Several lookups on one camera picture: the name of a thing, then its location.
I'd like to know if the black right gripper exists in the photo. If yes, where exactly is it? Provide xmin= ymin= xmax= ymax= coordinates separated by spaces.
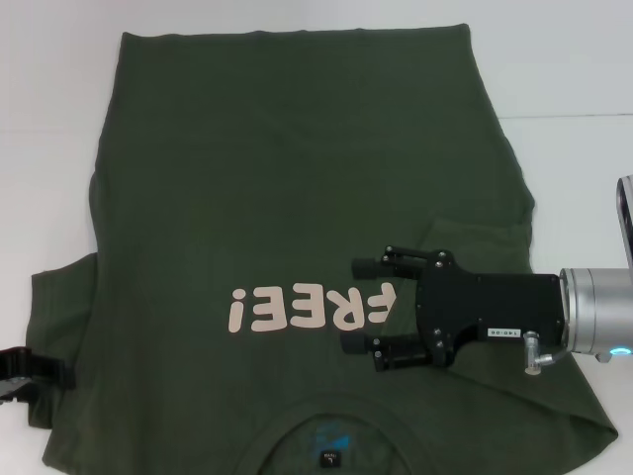
xmin=339 ymin=243 xmax=566 ymax=374

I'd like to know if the dark green FREE! t-shirt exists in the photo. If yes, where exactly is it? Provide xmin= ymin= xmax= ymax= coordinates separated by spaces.
xmin=7 ymin=22 xmax=619 ymax=475

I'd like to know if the silver elbow connector right wrist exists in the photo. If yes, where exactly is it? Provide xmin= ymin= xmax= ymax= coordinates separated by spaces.
xmin=522 ymin=330 xmax=566 ymax=375

